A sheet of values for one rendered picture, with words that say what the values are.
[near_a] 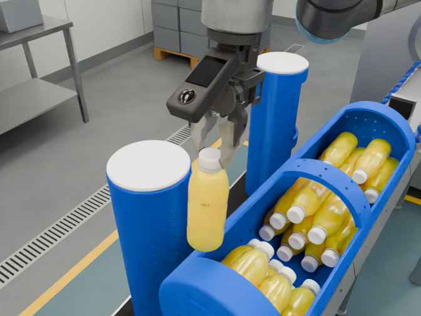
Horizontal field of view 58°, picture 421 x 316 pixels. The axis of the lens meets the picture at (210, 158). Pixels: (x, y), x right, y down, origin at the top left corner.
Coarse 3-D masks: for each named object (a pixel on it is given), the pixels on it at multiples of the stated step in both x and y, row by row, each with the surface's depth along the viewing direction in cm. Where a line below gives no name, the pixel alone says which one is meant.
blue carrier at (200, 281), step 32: (320, 128) 120; (352, 128) 129; (384, 128) 122; (288, 160) 104; (256, 192) 92; (352, 192) 90; (384, 192) 99; (256, 224) 105; (192, 256) 76; (224, 256) 96; (352, 256) 86; (160, 288) 76; (192, 288) 68; (224, 288) 65; (256, 288) 66; (320, 288) 92
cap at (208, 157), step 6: (204, 150) 61; (210, 150) 61; (216, 150) 62; (204, 156) 60; (210, 156) 60; (216, 156) 60; (204, 162) 60; (210, 162) 59; (216, 162) 60; (204, 168) 60; (210, 168) 60; (216, 168) 60
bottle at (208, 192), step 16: (192, 176) 62; (208, 176) 61; (224, 176) 62; (192, 192) 63; (208, 192) 61; (224, 192) 62; (192, 208) 64; (208, 208) 63; (224, 208) 65; (192, 224) 66; (208, 224) 65; (224, 224) 68; (192, 240) 69; (208, 240) 67
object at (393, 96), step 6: (390, 96) 159; (396, 96) 157; (402, 96) 157; (390, 102) 158; (396, 102) 157; (402, 102) 155; (408, 102) 154; (414, 102) 154; (396, 108) 158; (402, 108) 156; (408, 108) 155; (414, 108) 156; (402, 114) 157; (408, 114) 156; (408, 120) 159
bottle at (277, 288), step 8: (280, 272) 80; (264, 280) 78; (272, 280) 77; (280, 280) 77; (288, 280) 80; (264, 288) 76; (272, 288) 75; (280, 288) 76; (288, 288) 77; (272, 296) 74; (280, 296) 75; (288, 296) 76; (280, 304) 74; (280, 312) 74
